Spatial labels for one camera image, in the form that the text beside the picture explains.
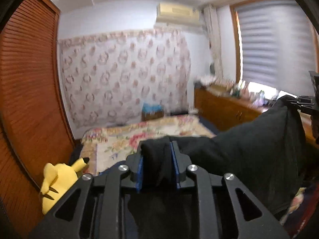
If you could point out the open cardboard box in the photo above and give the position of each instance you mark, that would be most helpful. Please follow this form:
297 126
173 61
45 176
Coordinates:
221 87

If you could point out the dark blue bed sheet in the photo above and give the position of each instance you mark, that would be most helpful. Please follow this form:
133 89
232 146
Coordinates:
208 125

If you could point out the beige tied drape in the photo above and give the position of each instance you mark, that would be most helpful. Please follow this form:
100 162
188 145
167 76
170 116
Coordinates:
214 42

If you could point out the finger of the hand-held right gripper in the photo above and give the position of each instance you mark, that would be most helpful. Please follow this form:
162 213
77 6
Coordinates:
309 109
305 100

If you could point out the wooden sideboard cabinet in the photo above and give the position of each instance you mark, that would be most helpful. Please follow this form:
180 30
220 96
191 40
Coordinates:
224 109

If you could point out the folded floral cloth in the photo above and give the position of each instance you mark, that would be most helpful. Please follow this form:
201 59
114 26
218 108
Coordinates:
205 81

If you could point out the wooden louvered wardrobe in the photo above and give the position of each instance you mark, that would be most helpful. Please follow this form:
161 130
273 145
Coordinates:
30 79

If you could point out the beige air conditioner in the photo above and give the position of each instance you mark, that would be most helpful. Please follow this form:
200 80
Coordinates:
178 13

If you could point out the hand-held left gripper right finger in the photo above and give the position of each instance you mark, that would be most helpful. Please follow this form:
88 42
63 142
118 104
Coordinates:
175 170

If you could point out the floral bedspread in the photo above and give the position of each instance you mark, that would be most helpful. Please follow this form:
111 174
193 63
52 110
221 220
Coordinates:
139 137

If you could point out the black t-shirt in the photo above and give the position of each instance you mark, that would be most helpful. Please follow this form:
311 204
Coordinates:
236 154

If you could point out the circle print curtain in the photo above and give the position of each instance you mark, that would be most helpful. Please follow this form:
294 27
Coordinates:
119 79

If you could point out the grey striped window blind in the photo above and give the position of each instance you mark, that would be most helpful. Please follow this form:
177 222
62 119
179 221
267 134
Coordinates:
276 44

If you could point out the small brown box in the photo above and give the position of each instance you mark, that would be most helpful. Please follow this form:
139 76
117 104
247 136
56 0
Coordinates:
152 116

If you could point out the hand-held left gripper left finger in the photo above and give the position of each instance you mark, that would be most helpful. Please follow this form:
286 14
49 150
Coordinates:
139 173

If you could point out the yellow plush toy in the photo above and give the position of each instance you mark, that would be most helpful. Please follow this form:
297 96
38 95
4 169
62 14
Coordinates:
57 179

